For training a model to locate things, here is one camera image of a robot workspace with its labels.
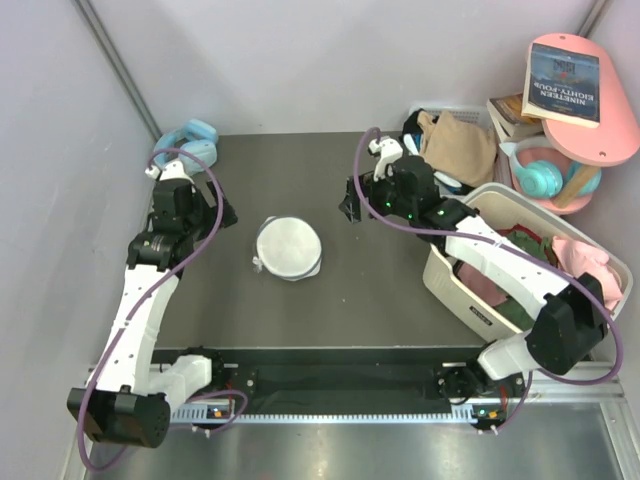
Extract stack of paperback books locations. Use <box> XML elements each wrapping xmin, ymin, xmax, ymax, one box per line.
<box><xmin>486</xmin><ymin>93</ymin><xmax>543</xmax><ymax>143</ymax></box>

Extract white perforated plastic basket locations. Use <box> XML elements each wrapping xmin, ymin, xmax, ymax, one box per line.
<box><xmin>402</xmin><ymin>108</ymin><xmax>489</xmax><ymax>195</ymax></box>

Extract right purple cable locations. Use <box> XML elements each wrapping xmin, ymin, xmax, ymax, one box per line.
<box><xmin>352</xmin><ymin>126</ymin><xmax>624</xmax><ymax>434</ymax></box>

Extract pink garment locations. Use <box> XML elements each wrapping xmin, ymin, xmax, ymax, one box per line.
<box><xmin>551</xmin><ymin>236</ymin><xmax>623</xmax><ymax>312</ymax></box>

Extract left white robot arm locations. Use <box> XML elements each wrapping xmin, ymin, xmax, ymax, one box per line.
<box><xmin>67</xmin><ymin>160</ymin><xmax>237</xmax><ymax>448</ymax></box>

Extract pink two-tier side table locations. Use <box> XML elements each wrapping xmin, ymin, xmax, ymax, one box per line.
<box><xmin>509</xmin><ymin>33</ymin><xmax>639</xmax><ymax>214</ymax></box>

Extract aluminium frame rail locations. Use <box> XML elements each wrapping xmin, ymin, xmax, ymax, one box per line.
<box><xmin>79</xmin><ymin>362</ymin><xmax>626</xmax><ymax>426</ymax></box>

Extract teal pink headphones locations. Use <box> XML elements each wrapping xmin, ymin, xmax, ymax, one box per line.
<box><xmin>499</xmin><ymin>136</ymin><xmax>581</xmax><ymax>199</ymax></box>

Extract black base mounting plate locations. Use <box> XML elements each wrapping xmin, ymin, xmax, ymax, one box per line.
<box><xmin>149</xmin><ymin>346</ymin><xmax>531</xmax><ymax>416</ymax></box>

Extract blue Nineteen Eighty-Four book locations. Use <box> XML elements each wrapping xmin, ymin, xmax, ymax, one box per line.
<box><xmin>521</xmin><ymin>43</ymin><xmax>600</xmax><ymax>128</ymax></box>

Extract cream laundry hamper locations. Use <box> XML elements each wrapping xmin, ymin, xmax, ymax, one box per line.
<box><xmin>423</xmin><ymin>183</ymin><xmax>633</xmax><ymax>341</ymax></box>

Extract green garment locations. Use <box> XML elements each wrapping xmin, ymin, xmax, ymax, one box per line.
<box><xmin>498</xmin><ymin>224</ymin><xmax>558</xmax><ymax>267</ymax></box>

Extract white mesh laundry bag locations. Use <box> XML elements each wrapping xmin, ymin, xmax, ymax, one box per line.
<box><xmin>252</xmin><ymin>216</ymin><xmax>323</xmax><ymax>282</ymax></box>

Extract beige garment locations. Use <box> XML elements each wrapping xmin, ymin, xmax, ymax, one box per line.
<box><xmin>417</xmin><ymin>111</ymin><xmax>497</xmax><ymax>187</ymax></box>

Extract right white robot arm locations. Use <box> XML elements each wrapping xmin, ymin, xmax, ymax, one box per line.
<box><xmin>339</xmin><ymin>128</ymin><xmax>619</xmax><ymax>382</ymax></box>

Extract light blue headphones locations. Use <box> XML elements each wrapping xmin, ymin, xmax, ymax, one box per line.
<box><xmin>153</xmin><ymin>119</ymin><xmax>219</xmax><ymax>167</ymax></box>

